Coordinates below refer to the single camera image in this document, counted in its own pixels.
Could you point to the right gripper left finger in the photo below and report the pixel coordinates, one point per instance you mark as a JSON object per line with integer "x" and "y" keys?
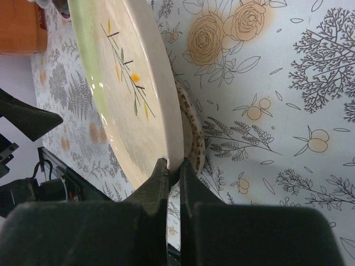
{"x": 131, "y": 232}

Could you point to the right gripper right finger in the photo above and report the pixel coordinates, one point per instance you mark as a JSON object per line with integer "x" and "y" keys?
{"x": 216, "y": 233}

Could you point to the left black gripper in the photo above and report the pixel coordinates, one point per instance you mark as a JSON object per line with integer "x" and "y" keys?
{"x": 5, "y": 155}

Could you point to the cream plate with leaf sprig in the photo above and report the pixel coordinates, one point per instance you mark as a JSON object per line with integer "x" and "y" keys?
{"x": 129, "y": 75}

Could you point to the orange plastic bin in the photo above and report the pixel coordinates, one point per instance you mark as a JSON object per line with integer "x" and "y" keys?
{"x": 23, "y": 28}

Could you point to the stack of coloured plates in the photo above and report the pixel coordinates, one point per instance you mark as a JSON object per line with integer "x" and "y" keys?
{"x": 63, "y": 9}

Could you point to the small speckled ceramic saucer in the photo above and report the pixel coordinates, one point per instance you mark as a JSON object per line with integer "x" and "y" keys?
{"x": 185, "y": 136}

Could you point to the floral patterned table mat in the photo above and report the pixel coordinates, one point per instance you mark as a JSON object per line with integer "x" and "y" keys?
{"x": 273, "y": 82}

